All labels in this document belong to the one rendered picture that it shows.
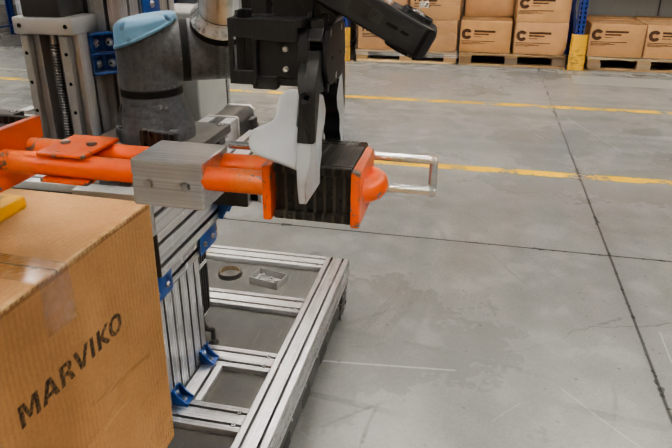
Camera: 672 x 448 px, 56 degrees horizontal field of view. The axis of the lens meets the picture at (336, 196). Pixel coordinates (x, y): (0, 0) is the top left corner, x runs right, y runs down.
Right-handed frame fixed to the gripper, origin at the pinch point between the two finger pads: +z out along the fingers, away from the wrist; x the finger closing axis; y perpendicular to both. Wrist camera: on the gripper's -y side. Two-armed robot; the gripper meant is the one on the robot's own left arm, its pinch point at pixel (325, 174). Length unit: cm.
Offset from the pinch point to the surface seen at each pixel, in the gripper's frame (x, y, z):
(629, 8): -845, -199, 72
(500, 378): -131, -31, 121
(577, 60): -701, -125, 115
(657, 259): -236, -105, 122
